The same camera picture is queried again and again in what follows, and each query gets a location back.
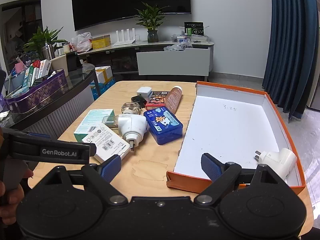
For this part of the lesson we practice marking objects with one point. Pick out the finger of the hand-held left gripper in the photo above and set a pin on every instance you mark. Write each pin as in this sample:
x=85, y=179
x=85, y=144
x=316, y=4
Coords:
x=62, y=142

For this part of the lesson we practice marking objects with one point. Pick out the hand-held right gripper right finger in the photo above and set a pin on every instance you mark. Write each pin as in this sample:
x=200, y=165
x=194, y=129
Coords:
x=211, y=166

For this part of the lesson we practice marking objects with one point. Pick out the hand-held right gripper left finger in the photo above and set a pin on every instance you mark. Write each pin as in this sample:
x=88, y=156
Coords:
x=111, y=166

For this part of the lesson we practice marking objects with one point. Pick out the white labelled box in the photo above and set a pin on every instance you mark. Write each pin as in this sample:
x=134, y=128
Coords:
x=107, y=142

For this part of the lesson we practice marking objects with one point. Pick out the teal cardboard box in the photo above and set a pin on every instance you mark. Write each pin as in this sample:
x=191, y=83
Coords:
x=92, y=122

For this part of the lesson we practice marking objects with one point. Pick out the orange cardboard box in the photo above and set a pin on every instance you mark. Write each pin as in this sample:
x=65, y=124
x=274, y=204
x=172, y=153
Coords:
x=225, y=130

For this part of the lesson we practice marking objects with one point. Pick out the white plug-in heater with bottle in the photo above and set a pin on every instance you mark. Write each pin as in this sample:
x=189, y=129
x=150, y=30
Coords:
x=131, y=127

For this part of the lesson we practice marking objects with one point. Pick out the clear glass jar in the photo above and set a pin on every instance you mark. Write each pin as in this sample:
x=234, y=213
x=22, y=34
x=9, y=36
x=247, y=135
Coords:
x=130, y=108

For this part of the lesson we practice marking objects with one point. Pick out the blue plastic case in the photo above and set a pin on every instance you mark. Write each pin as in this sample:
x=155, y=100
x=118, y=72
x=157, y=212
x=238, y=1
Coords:
x=162, y=125

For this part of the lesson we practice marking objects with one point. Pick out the black charger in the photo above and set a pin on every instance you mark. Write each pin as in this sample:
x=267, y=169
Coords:
x=138, y=100

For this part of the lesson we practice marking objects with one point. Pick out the rose gold bottle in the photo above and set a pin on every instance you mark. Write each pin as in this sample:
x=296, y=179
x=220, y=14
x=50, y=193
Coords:
x=173, y=100

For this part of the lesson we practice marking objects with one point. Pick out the red card box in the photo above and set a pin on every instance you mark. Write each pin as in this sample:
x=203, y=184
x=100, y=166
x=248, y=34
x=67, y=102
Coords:
x=156, y=99

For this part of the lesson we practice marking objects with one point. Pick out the person's left hand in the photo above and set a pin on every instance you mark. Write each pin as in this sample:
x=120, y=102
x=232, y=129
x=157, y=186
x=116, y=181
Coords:
x=10, y=196

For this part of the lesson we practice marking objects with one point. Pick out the glass top side table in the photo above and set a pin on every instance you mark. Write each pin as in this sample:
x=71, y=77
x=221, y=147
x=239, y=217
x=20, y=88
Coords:
x=62, y=115

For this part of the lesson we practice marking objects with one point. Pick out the purple patterned tin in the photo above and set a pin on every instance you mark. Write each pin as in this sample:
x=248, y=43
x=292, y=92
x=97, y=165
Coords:
x=37, y=97

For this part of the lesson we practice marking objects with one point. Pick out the white plug adapter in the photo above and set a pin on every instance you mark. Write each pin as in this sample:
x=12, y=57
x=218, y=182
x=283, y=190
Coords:
x=277, y=161

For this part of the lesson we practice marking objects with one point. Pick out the blue plastic bag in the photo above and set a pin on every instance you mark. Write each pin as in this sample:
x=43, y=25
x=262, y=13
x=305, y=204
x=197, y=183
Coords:
x=105, y=87

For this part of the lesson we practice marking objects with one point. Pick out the pile of medicine boxes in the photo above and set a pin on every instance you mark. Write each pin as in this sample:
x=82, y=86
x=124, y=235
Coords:
x=35, y=71

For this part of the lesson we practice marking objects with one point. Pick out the white and yellow carton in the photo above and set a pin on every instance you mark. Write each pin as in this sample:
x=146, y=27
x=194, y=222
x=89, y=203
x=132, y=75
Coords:
x=103, y=73

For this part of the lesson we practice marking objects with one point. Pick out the white charger cube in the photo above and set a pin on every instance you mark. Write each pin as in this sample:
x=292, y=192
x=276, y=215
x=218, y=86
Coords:
x=143, y=91

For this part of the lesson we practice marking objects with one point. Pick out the black device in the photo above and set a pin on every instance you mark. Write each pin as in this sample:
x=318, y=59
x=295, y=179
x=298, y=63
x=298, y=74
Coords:
x=73, y=61

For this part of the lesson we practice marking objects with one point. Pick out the steel cup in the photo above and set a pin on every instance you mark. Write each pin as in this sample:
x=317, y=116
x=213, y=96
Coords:
x=48, y=52

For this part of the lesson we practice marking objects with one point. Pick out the television cabinet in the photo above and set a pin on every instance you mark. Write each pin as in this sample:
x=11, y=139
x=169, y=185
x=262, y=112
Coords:
x=105, y=50

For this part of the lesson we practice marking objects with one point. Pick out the white and red plastic bag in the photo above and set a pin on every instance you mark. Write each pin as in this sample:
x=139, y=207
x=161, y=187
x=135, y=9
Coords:
x=82, y=42

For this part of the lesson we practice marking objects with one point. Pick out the leafy green plant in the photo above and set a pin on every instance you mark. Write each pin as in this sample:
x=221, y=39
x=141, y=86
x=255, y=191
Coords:
x=40, y=40

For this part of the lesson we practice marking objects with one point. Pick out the yellow box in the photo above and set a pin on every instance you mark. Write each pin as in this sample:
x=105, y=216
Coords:
x=101, y=42

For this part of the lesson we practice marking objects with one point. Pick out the white open drawer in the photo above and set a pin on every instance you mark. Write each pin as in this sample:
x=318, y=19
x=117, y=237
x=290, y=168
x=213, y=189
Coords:
x=172, y=61

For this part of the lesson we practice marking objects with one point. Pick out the white router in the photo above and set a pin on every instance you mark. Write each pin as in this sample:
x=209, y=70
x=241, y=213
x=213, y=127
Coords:
x=125, y=42

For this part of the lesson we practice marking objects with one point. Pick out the clear plastic bag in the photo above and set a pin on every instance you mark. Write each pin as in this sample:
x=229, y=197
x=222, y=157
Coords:
x=177, y=47

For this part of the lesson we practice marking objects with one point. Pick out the clear acrylic organizer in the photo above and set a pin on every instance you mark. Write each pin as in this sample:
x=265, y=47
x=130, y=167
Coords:
x=200, y=39

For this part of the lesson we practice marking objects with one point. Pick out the green plant in glass vase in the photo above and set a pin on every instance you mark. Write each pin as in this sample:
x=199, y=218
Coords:
x=152, y=36

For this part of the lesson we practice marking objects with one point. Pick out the black and green box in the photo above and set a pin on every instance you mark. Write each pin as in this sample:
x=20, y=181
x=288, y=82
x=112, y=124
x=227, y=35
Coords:
x=194, y=28

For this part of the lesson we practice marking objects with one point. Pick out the dark blue curtain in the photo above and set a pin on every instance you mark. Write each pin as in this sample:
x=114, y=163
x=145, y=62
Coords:
x=287, y=42

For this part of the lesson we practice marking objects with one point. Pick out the black wall television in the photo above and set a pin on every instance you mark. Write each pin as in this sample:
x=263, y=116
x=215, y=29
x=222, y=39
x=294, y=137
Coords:
x=125, y=0

